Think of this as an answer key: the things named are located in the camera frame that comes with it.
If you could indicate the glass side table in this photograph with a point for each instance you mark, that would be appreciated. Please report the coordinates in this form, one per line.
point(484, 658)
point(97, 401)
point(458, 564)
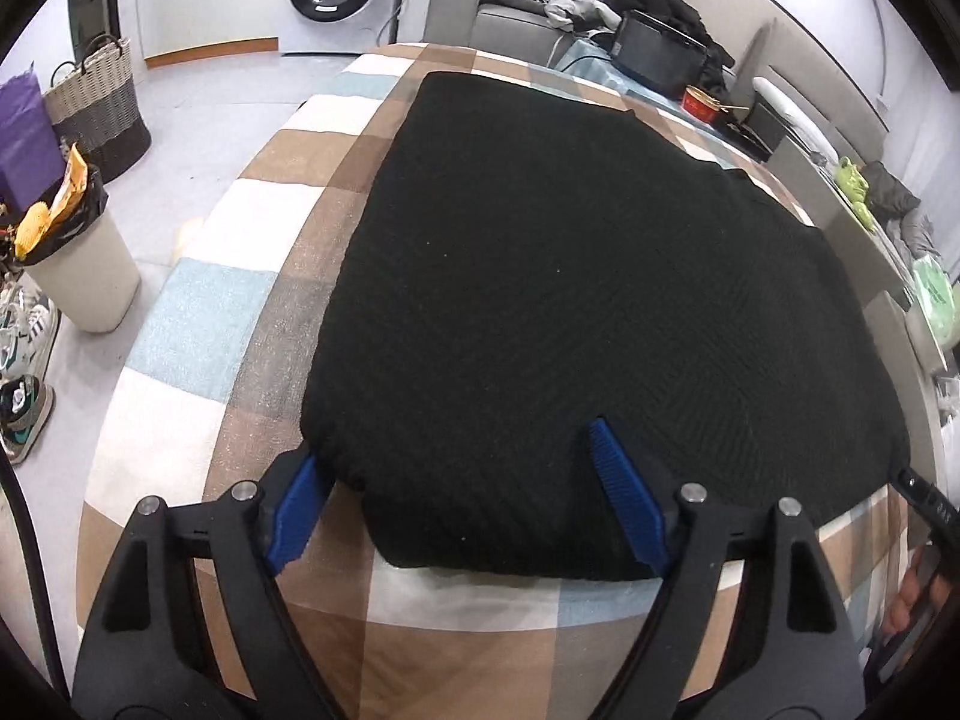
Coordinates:
point(592, 64)

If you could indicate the purple bag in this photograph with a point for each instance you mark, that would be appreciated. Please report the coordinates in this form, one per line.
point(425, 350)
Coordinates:
point(26, 139)

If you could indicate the black knit sweater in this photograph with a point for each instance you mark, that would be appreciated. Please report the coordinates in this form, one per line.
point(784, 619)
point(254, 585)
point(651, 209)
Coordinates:
point(585, 300)

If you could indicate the dark grey garment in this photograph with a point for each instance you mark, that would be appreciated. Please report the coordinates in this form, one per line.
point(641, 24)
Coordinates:
point(896, 202)

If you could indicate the black cooking pot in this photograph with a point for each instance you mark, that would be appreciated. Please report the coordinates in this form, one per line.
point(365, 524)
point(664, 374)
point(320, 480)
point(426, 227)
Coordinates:
point(656, 52)

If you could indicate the white sneakers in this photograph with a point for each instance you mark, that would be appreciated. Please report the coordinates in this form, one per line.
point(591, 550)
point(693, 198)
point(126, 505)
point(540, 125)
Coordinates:
point(26, 334)

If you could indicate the green plush toy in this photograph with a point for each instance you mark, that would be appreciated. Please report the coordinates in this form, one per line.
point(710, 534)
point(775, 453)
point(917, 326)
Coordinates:
point(856, 191)

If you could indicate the yellow snack wrapper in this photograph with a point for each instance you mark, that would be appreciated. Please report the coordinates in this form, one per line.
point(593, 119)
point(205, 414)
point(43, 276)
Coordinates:
point(49, 214)

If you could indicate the dark door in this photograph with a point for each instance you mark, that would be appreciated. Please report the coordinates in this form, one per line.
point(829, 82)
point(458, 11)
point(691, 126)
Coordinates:
point(94, 22)

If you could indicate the green plastic bag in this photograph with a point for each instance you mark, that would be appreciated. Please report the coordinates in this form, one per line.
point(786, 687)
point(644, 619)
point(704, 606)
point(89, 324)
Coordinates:
point(937, 300)

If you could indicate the grey sofa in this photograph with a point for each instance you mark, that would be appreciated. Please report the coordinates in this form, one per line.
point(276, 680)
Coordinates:
point(510, 30)

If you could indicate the grey cabinet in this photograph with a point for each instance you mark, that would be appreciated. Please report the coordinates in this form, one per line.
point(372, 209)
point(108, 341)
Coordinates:
point(817, 202)

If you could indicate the black tray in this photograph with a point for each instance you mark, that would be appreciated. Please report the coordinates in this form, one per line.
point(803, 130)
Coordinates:
point(754, 131)

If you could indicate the white pillow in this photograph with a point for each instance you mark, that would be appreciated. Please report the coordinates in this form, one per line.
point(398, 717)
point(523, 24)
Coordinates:
point(795, 116)

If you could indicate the checked brown blue blanket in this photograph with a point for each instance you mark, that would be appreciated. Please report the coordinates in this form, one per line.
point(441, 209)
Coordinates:
point(225, 315)

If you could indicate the grey hoodie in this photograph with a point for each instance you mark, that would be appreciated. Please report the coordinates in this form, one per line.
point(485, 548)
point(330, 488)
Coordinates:
point(581, 13)

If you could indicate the pile of black clothes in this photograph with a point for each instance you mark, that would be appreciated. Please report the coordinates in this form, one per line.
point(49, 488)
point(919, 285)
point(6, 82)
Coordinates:
point(675, 7)

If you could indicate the beige trash bin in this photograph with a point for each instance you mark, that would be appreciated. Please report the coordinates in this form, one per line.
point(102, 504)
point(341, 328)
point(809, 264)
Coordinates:
point(90, 277)

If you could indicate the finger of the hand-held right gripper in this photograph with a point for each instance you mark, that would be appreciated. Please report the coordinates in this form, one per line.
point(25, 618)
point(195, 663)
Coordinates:
point(926, 499)

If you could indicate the woven two-tone basket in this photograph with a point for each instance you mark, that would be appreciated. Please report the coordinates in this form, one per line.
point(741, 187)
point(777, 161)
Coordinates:
point(101, 112)

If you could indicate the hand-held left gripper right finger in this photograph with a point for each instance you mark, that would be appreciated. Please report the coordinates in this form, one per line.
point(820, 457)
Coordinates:
point(626, 502)

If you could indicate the person's right hand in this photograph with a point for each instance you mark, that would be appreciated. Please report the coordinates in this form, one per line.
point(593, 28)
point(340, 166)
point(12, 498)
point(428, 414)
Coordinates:
point(907, 592)

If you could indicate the grey teal sneaker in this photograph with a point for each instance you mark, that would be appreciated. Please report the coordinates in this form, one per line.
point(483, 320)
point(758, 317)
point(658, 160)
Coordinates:
point(22, 420)

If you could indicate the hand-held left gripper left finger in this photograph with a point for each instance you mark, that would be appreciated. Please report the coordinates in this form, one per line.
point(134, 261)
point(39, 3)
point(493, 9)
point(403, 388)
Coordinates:
point(296, 517)

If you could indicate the red bowl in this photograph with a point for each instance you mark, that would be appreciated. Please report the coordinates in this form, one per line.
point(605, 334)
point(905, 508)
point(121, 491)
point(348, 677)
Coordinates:
point(701, 106)

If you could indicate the white lower kitchen cabinet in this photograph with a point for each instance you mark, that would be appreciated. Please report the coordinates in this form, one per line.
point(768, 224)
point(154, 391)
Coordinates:
point(210, 7)

